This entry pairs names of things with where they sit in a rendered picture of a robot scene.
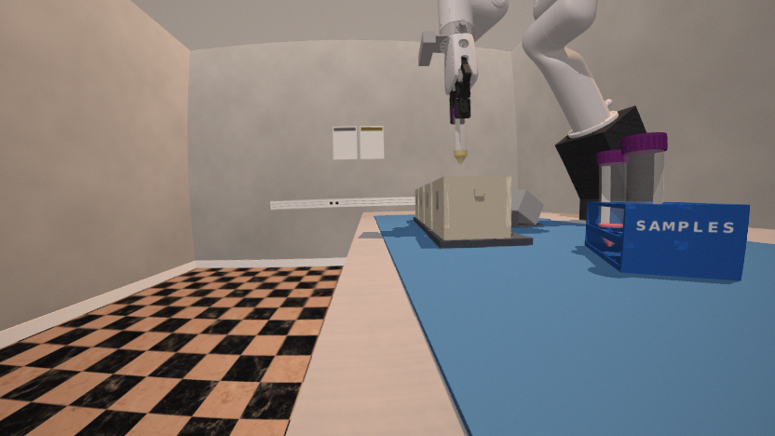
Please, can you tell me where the blue bench mat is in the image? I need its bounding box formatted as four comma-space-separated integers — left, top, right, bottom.
374, 214, 775, 436

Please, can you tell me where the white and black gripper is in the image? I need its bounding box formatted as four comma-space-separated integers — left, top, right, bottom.
440, 34, 478, 124

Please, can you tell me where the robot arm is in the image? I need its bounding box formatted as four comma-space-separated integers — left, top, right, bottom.
418, 0, 619, 138

